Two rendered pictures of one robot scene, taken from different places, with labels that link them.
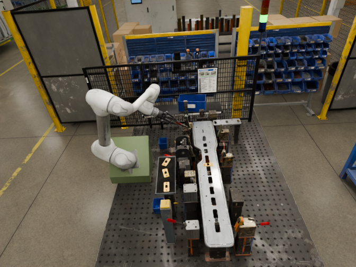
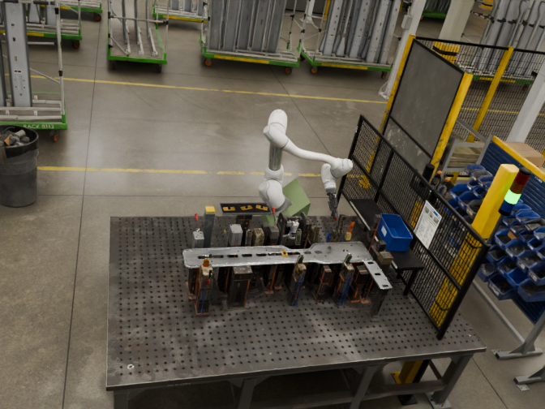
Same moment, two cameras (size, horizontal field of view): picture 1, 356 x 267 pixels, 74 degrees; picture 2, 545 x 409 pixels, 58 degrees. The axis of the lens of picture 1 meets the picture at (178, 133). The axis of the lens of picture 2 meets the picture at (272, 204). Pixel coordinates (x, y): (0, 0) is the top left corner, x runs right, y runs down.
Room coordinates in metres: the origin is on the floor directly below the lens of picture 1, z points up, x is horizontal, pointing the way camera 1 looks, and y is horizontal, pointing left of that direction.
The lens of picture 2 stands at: (0.12, -2.69, 3.15)
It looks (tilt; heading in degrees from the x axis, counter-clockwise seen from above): 33 degrees down; 65
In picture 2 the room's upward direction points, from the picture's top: 12 degrees clockwise
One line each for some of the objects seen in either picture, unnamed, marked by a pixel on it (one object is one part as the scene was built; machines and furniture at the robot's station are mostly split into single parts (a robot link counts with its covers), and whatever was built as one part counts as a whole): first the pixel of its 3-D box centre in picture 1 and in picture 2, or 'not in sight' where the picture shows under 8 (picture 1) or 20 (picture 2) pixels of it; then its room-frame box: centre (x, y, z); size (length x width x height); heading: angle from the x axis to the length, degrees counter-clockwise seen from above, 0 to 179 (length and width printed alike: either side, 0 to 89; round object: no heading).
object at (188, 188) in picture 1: (190, 205); (232, 251); (1.12, -0.05, 0.90); 0.13 x 0.10 x 0.41; 87
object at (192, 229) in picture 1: (193, 239); (195, 255); (0.85, -0.04, 0.88); 0.11 x 0.10 x 0.36; 87
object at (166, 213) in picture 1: (168, 223); (206, 235); (0.96, 0.12, 0.92); 0.08 x 0.08 x 0.44; 87
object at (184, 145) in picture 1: (184, 162); (287, 241); (1.55, -0.03, 0.94); 0.18 x 0.13 x 0.49; 177
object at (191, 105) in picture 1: (192, 103); (393, 232); (2.34, -0.19, 1.09); 0.30 x 0.17 x 0.13; 79
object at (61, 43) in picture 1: (74, 77); (409, 139); (3.61, 1.56, 1.00); 1.34 x 0.14 x 2.00; 86
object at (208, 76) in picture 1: (207, 80); (427, 225); (2.45, -0.38, 1.30); 0.23 x 0.02 x 0.31; 87
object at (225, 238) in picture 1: (208, 166); (281, 255); (1.42, -0.24, 1.00); 1.38 x 0.22 x 0.02; 177
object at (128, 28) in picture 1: (138, 48); not in sight; (6.42, 0.86, 0.52); 1.20 x 0.80 x 1.05; 173
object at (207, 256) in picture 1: (217, 246); (193, 275); (0.81, -0.20, 0.84); 0.18 x 0.06 x 0.29; 87
